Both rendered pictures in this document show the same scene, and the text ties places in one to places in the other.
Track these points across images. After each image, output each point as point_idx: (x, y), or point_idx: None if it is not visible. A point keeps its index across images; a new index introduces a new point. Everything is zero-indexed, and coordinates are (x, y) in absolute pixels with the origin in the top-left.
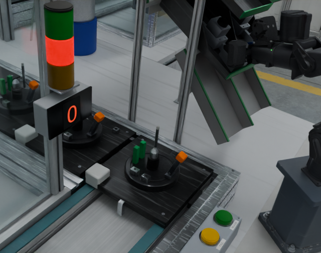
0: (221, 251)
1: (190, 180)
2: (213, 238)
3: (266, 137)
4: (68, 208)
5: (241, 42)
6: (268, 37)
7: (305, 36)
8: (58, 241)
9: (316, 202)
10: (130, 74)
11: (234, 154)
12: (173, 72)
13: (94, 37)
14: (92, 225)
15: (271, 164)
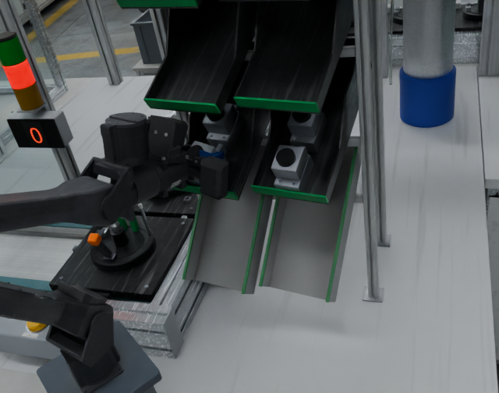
0: (32, 345)
1: (121, 281)
2: (30, 323)
3: (363, 368)
4: (69, 225)
5: None
6: (150, 146)
7: (106, 157)
8: (44, 242)
9: (37, 373)
10: (410, 173)
11: (282, 337)
12: (471, 205)
13: (429, 104)
14: (67, 252)
15: (283, 390)
